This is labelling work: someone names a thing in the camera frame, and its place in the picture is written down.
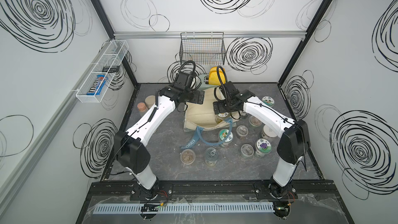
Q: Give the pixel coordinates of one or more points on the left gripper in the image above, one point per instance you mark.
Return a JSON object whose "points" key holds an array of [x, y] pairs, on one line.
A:
{"points": [[194, 99]]}

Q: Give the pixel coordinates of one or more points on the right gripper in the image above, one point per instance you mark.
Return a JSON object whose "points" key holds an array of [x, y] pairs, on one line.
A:
{"points": [[220, 107]]}

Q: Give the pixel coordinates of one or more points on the beige canvas tote bag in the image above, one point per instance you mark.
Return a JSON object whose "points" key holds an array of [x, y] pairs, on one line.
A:
{"points": [[201, 118]]}

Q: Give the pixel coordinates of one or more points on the brown seed clear jar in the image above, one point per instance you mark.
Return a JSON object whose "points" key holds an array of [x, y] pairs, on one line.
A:
{"points": [[254, 122]]}

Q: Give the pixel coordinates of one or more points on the clear lid seed jar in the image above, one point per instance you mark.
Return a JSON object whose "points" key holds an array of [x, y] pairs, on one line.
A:
{"points": [[242, 132]]}

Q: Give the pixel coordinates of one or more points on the green yellow lid jar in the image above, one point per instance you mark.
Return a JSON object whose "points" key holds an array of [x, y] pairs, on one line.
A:
{"points": [[225, 138]]}

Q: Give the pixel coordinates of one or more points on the green label lid jar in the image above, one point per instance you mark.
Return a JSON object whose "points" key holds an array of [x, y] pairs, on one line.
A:
{"points": [[269, 101]]}

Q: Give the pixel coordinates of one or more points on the white lid glass jar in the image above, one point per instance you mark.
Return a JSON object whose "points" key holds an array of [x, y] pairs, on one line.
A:
{"points": [[268, 133]]}

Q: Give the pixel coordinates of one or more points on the small clear lid jar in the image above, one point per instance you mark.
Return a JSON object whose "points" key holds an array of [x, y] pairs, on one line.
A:
{"points": [[247, 151]]}

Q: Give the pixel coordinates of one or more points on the silver top can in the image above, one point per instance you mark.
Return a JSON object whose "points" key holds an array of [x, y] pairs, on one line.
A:
{"points": [[211, 156]]}

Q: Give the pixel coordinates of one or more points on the wide brown seed jar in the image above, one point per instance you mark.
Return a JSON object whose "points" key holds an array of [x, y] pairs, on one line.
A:
{"points": [[187, 156]]}

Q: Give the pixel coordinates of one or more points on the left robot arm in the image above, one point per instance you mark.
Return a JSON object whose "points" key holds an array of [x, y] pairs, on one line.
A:
{"points": [[130, 145]]}

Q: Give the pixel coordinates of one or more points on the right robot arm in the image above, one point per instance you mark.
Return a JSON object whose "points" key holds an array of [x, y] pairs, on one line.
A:
{"points": [[294, 140]]}

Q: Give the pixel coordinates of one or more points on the mint green toaster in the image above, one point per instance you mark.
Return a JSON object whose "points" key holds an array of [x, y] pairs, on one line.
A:
{"points": [[205, 85]]}

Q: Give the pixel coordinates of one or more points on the front yellow bread slice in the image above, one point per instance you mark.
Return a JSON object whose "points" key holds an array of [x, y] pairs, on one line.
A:
{"points": [[214, 80]]}

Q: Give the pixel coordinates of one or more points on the yellow bread slice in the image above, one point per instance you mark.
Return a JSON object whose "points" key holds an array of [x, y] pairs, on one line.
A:
{"points": [[214, 80], [215, 70]]}

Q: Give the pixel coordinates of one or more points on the beige lid jar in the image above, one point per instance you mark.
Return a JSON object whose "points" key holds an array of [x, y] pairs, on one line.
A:
{"points": [[149, 101]]}

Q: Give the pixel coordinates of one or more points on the rear yellow bread slice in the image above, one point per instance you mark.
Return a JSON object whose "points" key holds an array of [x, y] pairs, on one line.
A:
{"points": [[215, 70]]}

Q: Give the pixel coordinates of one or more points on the pink lid jar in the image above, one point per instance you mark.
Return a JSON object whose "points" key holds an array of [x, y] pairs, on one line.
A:
{"points": [[142, 108]]}

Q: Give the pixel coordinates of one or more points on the black small box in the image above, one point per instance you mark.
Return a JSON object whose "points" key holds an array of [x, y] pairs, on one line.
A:
{"points": [[111, 69]]}

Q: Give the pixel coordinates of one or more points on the blue candy packet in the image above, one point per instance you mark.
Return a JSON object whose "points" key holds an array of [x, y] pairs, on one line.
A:
{"points": [[97, 86]]}

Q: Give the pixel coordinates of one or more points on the black wire basket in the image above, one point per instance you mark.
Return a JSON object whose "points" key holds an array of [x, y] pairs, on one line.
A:
{"points": [[204, 48]]}

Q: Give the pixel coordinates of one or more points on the white wire shelf basket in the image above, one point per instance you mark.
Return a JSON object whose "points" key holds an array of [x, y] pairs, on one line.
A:
{"points": [[102, 74]]}

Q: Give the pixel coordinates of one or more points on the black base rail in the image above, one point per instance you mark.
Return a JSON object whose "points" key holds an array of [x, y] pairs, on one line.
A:
{"points": [[171, 189]]}

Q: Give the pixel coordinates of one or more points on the white slotted cable duct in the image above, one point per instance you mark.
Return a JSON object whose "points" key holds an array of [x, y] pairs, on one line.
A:
{"points": [[185, 208]]}

